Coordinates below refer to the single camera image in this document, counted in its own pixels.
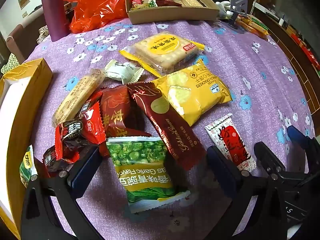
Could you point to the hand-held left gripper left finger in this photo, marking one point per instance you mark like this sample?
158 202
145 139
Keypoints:
86 172

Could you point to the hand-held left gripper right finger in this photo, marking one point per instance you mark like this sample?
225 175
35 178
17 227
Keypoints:
220 166

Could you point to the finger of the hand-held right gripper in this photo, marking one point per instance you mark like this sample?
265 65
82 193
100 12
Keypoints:
268 158
298 136

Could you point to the white and red snack packet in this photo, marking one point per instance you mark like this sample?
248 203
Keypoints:
232 142

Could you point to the red and black candy packet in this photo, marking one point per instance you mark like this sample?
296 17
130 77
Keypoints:
67 135
51 158

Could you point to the small bright red packet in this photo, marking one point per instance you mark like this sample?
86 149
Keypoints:
91 125

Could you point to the green peas packet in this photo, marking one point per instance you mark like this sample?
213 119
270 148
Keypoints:
140 170

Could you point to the green packet with yellow logo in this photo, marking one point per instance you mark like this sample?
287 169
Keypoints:
26 167

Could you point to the dark red gold-print packet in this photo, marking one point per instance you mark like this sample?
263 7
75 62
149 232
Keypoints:
115 110

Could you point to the long dark red packet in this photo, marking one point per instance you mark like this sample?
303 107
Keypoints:
165 122

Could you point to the beige long biscuit packet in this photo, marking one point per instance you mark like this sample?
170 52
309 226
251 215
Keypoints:
75 97

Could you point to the yellow box with white inside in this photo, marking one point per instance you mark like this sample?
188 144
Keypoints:
25 100

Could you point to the white candy wrapper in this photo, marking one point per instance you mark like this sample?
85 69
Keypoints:
120 71

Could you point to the yellow cheese cracker packet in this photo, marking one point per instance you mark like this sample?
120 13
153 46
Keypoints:
195 95

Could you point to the row of red boxes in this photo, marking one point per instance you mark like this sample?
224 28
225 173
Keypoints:
306 50

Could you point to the purple floral tablecloth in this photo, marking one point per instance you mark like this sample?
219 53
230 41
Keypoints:
250 62

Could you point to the stack of snack bars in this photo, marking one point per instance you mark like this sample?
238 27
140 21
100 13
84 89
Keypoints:
252 26

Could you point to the yellow round-label cracker packet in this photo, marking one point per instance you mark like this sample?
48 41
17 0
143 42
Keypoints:
160 52

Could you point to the green patterned cushion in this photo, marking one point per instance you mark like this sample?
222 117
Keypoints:
10 63

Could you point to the black phone stand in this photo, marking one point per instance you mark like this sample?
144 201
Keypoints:
237 3

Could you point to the beige striped cloth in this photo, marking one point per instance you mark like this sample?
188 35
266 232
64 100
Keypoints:
43 33

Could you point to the white crumpled cloth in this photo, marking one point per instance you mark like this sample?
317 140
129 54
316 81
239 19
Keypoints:
223 8

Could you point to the brown cardboard tray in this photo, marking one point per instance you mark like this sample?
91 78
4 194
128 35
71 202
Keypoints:
170 15

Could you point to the purple bottle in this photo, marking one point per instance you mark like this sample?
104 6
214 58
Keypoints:
53 12

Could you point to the red plastic bag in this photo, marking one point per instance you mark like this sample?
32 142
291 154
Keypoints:
100 2

